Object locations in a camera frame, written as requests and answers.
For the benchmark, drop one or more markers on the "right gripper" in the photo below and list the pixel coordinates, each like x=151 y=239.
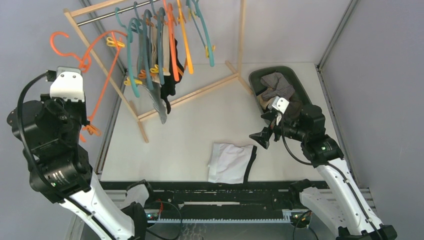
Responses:
x=262 y=137

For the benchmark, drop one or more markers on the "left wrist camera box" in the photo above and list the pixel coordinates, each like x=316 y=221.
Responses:
x=68 y=85

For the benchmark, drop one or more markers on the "teal hanger back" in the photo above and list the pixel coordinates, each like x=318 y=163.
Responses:
x=194 y=12

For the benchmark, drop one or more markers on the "grey striped hanging underwear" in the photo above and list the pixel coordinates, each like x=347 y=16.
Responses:
x=155 y=95

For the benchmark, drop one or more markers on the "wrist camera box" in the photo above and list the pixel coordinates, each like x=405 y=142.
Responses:
x=68 y=85
x=279 y=104

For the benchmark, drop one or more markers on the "yellow hanger on rack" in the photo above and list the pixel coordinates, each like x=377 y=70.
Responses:
x=182 y=22

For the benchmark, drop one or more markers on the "orange hanger on rack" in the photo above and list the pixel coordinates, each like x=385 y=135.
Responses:
x=171 y=22

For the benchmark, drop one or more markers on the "teal hanger front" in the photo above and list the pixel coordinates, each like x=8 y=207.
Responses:
x=131 y=28

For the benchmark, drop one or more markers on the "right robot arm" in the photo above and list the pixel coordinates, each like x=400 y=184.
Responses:
x=305 y=139

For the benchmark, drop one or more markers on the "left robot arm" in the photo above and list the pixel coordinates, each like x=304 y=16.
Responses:
x=60 y=170

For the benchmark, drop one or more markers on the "white underwear black trim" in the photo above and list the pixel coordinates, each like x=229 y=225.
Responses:
x=231 y=164

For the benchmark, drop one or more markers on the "black hanging underwear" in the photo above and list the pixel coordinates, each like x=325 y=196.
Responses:
x=169 y=87

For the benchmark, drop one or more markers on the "wooden clothes rack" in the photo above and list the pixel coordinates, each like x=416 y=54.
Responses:
x=236 y=71

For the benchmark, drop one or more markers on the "striped grey garment in basket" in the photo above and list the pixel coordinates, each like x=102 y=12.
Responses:
x=276 y=85

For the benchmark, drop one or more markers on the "teal hanger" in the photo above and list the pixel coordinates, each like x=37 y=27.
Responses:
x=147 y=26
x=194 y=12
x=131 y=28

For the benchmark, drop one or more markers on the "dark green laundry basket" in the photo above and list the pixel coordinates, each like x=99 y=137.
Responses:
x=289 y=74

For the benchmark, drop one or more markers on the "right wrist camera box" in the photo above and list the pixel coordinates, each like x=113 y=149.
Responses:
x=279 y=104

